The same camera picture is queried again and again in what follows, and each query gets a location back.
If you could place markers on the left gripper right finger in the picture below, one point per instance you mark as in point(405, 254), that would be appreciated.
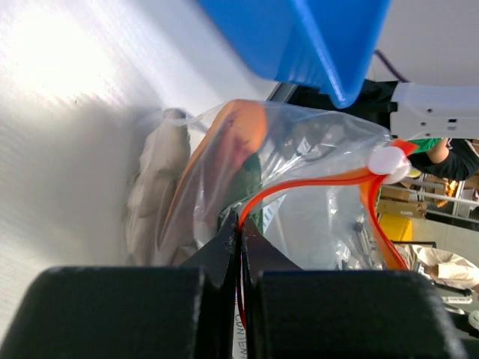
point(294, 313)

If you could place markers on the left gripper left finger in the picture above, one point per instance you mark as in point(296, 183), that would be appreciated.
point(184, 311)

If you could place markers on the grey toy fish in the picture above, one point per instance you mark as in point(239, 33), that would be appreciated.
point(161, 164)

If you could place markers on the clear zip top bag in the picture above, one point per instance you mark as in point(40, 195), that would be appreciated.
point(367, 180)

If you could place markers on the green cucumber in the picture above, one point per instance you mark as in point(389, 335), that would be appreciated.
point(245, 183)

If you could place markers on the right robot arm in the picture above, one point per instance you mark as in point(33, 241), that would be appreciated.
point(408, 110)

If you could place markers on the blue plastic tray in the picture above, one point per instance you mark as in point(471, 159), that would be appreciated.
point(327, 45)

